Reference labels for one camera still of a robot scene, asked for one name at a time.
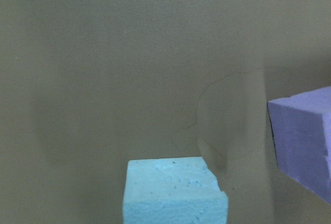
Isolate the light blue foam block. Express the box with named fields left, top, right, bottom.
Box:
left=122, top=157, right=229, bottom=223

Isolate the purple foam block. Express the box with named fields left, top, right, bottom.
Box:
left=267, top=87, right=330, bottom=203

